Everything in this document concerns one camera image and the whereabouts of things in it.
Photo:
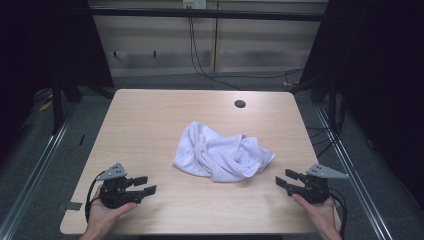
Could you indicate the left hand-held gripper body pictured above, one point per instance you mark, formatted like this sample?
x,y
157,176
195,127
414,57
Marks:
x,y
115,193

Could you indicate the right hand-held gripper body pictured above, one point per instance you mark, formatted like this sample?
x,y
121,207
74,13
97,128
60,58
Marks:
x,y
313,190

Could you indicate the white towel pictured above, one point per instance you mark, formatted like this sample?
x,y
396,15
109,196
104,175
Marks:
x,y
213,153

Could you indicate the person's right hand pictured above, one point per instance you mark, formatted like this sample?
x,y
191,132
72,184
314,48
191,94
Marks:
x,y
321,215

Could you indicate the person's left hand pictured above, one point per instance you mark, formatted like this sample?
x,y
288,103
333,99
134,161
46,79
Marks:
x,y
103,218

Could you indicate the grey tape strip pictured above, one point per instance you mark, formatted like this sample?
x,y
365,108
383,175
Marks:
x,y
72,206

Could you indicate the small black floor item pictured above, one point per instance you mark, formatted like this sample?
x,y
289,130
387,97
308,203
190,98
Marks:
x,y
82,140

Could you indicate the black metal stand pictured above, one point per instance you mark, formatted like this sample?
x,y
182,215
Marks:
x,y
57,106

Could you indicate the yellow floor item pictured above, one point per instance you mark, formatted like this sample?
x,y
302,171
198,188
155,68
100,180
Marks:
x,y
45,106

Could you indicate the dark curtain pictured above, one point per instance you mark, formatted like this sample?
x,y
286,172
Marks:
x,y
383,83
40,50

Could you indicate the aluminium floor rail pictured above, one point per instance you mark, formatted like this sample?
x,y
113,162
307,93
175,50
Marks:
x,y
36,166
350,166

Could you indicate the black frame foot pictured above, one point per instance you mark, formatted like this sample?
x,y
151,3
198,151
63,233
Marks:
x,y
305,87

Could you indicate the black horizontal frame bar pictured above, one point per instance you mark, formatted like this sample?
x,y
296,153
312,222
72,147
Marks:
x,y
206,14

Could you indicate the white wall socket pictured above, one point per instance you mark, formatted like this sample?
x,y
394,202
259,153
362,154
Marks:
x,y
195,4

